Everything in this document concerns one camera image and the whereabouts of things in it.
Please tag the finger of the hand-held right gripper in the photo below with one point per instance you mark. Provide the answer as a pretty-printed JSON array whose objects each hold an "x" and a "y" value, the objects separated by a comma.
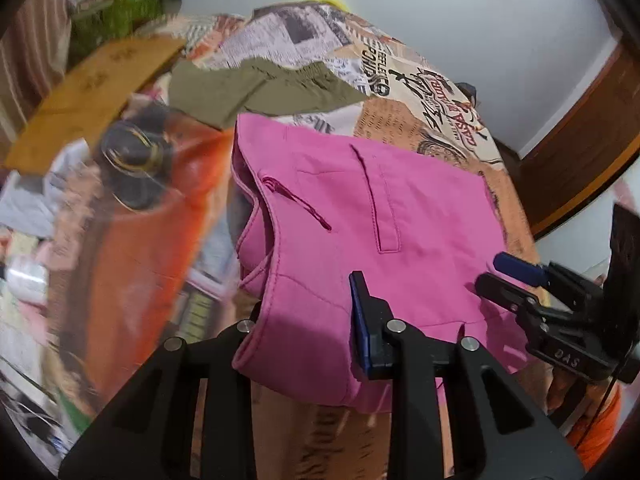
[
  {"x": 505, "y": 292},
  {"x": 517, "y": 266}
]

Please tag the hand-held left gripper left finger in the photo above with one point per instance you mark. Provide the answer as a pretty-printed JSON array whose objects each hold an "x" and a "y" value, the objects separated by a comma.
[{"x": 225, "y": 385}]

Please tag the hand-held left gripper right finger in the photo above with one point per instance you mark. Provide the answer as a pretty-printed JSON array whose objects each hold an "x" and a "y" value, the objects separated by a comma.
[{"x": 357, "y": 320}]

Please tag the pink pants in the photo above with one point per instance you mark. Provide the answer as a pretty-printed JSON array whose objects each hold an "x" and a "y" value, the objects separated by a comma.
[{"x": 380, "y": 240}]

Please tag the olive green pants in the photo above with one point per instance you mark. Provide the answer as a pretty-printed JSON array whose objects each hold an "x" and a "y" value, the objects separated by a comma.
[{"x": 260, "y": 92}]

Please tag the brown wooden door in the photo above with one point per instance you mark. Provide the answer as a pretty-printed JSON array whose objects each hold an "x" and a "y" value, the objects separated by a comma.
[{"x": 575, "y": 145}]

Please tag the blue grey backpack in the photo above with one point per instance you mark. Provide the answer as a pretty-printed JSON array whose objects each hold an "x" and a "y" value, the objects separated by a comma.
[{"x": 467, "y": 94}]

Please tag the newspaper print bed sheet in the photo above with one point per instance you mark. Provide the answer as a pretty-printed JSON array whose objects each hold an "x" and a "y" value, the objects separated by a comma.
[{"x": 425, "y": 105}]

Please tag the pile of small bedside clutter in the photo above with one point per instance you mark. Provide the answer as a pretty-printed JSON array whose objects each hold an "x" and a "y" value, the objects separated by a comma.
[{"x": 30, "y": 280}]

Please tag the dark round object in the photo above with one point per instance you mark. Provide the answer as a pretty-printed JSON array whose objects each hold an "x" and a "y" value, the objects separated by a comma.
[{"x": 136, "y": 157}]

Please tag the wooden lap desk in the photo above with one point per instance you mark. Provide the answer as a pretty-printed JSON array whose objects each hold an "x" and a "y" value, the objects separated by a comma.
[{"x": 85, "y": 100}]

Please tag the yellow foam bed guard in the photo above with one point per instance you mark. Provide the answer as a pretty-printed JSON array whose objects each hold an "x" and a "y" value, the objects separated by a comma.
[{"x": 327, "y": 1}]

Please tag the striped brown curtain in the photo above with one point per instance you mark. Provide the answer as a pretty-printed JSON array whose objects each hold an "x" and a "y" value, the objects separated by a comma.
[{"x": 30, "y": 55}]

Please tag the green patterned storage bag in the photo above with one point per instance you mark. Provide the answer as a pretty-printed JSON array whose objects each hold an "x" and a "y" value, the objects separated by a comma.
[{"x": 115, "y": 12}]

